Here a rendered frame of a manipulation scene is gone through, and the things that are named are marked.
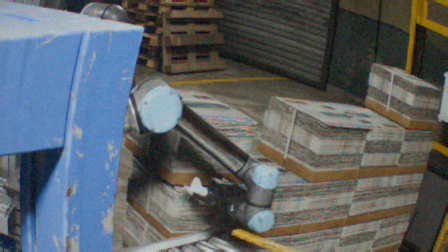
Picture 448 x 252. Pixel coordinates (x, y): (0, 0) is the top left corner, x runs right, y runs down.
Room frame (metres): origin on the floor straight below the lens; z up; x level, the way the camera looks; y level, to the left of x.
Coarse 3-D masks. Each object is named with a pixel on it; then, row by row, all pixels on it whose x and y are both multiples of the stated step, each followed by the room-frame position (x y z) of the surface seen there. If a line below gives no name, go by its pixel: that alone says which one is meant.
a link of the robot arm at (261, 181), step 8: (256, 168) 2.05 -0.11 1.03; (264, 168) 2.05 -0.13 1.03; (272, 168) 2.07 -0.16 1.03; (248, 176) 2.09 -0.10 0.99; (256, 176) 2.03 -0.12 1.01; (264, 176) 2.02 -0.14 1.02; (272, 176) 2.03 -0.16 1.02; (248, 184) 2.07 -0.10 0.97; (256, 184) 2.03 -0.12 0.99; (264, 184) 2.02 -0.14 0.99; (272, 184) 2.03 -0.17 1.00; (248, 192) 2.06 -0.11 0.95; (256, 192) 2.02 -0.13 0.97; (264, 192) 2.02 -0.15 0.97; (272, 192) 2.03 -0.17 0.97; (248, 200) 2.04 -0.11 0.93; (256, 200) 2.02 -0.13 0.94; (264, 200) 2.02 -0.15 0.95; (272, 200) 2.05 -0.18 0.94
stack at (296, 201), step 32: (128, 192) 2.64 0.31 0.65; (160, 192) 2.43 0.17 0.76; (288, 192) 2.61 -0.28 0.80; (320, 192) 2.71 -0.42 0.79; (352, 192) 2.83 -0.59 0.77; (384, 192) 2.97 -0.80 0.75; (128, 224) 2.62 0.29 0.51; (192, 224) 2.39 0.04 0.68; (288, 224) 2.64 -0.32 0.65; (352, 224) 2.88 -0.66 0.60
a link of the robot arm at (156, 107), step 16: (160, 80) 2.00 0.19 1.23; (144, 96) 1.90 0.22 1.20; (160, 96) 1.88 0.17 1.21; (176, 96) 1.91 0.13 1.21; (128, 112) 1.88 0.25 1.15; (144, 112) 1.87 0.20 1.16; (160, 112) 1.88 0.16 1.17; (176, 112) 1.90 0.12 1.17; (128, 128) 1.89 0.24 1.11; (144, 128) 1.89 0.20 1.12; (160, 128) 1.89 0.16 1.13
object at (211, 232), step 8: (200, 232) 2.03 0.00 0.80; (208, 232) 2.04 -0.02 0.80; (216, 232) 2.06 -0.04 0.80; (224, 232) 2.07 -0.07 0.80; (160, 240) 1.88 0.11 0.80; (168, 240) 1.90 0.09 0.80; (176, 240) 1.92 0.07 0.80; (184, 240) 1.93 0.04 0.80; (192, 240) 1.95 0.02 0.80; (200, 240) 1.97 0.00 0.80; (128, 248) 1.75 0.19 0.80; (136, 248) 1.77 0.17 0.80; (144, 248) 1.79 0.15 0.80; (152, 248) 1.80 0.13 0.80; (160, 248) 1.82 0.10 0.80; (168, 248) 1.84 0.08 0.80
